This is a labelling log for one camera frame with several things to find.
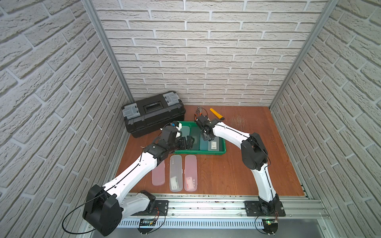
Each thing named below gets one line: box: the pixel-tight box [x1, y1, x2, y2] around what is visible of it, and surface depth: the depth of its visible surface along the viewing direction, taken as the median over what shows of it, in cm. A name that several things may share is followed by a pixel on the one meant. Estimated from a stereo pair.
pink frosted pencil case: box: [151, 159, 166, 186], surface depth 85 cm
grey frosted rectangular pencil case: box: [207, 136, 220, 152], surface depth 93 cm
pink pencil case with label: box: [184, 154, 198, 192], surface depth 86 cm
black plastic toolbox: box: [121, 90, 187, 138], surface depth 97 cm
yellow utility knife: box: [209, 108, 225, 120], surface depth 116 cm
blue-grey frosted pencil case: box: [199, 133, 209, 151], surface depth 94 cm
